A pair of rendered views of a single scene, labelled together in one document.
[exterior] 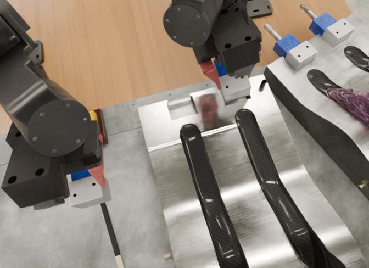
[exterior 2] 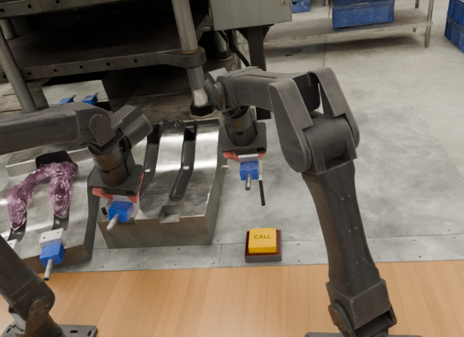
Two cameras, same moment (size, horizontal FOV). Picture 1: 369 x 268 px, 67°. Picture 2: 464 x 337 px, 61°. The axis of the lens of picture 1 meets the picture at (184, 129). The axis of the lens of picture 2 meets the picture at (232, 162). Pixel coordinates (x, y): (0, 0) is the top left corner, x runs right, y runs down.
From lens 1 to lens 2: 0.96 m
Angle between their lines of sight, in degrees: 78
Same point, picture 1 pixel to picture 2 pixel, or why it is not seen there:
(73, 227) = (287, 195)
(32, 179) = not seen: hidden behind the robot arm
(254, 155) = (146, 184)
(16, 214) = not seen: hidden behind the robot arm
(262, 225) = (167, 150)
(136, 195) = (237, 204)
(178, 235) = (212, 155)
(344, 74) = (40, 226)
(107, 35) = not seen: outside the picture
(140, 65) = (188, 302)
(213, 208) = (187, 166)
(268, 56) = (64, 280)
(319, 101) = (76, 210)
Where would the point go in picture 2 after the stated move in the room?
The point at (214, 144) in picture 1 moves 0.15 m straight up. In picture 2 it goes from (165, 189) to (150, 138)
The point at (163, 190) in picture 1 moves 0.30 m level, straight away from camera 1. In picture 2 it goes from (210, 175) to (230, 257)
